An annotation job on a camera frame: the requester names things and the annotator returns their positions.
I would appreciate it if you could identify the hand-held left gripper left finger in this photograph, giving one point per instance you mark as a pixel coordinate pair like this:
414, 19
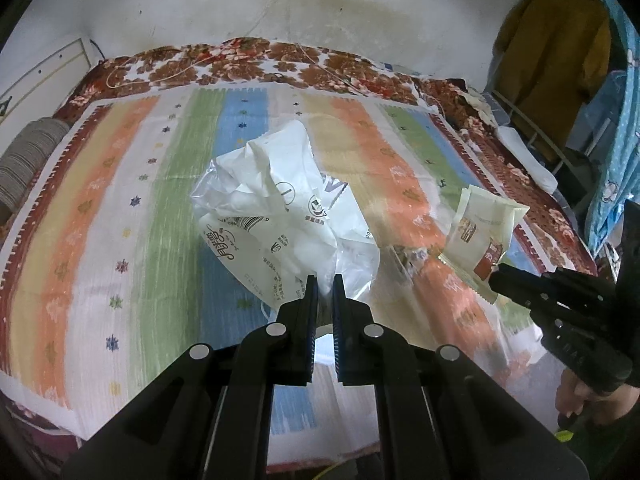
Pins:
306, 320

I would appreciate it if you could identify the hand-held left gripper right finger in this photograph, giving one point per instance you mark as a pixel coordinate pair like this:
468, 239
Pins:
342, 320

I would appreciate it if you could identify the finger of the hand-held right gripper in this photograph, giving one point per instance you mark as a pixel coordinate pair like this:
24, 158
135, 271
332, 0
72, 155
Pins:
520, 276
515, 296

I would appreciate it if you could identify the cream snack packet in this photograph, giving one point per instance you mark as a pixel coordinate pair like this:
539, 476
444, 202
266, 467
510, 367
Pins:
482, 230

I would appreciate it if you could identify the small silvery wrapper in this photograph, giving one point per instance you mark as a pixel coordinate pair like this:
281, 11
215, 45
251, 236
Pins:
407, 260

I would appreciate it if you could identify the white printed plastic bag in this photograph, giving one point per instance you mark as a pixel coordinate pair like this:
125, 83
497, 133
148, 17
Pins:
270, 210

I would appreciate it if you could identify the person's right hand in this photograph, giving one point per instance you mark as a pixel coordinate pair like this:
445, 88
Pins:
580, 400

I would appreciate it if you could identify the white rolled cloth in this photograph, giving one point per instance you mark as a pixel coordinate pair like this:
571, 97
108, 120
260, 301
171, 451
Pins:
527, 160

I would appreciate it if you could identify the blue printed hanging cloth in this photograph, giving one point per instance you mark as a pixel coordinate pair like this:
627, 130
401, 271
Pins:
617, 150

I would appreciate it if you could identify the cream crumpled cloth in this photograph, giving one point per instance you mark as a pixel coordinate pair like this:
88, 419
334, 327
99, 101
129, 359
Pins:
477, 105

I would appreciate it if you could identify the striped colourful mat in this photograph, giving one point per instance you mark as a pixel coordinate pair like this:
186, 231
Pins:
125, 240

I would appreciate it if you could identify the brown hanging jacket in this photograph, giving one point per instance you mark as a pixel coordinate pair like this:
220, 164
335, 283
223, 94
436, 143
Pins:
550, 70

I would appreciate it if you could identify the floral brown blanket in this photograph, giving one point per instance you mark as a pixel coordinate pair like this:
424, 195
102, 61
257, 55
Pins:
240, 62

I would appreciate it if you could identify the grey striped pillow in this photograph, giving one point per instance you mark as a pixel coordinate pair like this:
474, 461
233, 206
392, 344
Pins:
25, 165

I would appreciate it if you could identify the white headboard with metal trim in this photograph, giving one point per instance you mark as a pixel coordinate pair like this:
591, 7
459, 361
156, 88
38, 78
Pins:
45, 75

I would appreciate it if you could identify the metal bed rail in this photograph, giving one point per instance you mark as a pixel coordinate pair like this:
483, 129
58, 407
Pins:
540, 130

